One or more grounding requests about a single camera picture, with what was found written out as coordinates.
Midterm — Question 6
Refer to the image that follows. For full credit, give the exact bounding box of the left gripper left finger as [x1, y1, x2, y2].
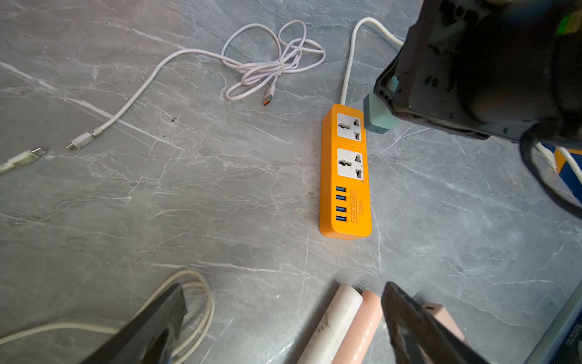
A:
[82, 284, 186, 364]

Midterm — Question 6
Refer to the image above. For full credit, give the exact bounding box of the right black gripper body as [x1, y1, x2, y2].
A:
[374, 1, 581, 141]

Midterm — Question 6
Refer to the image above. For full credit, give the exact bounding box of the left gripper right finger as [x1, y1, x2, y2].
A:
[381, 282, 486, 364]

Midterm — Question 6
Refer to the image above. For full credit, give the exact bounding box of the teal charger adapter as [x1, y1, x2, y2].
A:
[364, 76, 401, 134]

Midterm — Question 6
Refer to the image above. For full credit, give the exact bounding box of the orange power strip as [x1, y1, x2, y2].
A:
[319, 104, 372, 241]

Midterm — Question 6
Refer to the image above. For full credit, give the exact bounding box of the white USB cable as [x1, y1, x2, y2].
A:
[65, 20, 327, 152]

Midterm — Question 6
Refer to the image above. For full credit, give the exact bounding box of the pink electric toothbrush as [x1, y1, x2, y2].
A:
[332, 291, 383, 364]

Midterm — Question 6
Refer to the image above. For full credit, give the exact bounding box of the white electric toothbrush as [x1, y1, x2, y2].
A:
[298, 285, 363, 364]

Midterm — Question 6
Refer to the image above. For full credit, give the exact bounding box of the pink charger adapter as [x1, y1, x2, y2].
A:
[422, 303, 467, 344]

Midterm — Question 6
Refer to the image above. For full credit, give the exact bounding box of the beige coiled USB cable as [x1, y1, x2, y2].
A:
[0, 269, 216, 364]

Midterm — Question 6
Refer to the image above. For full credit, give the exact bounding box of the white power strip cord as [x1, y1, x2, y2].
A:
[339, 17, 406, 106]

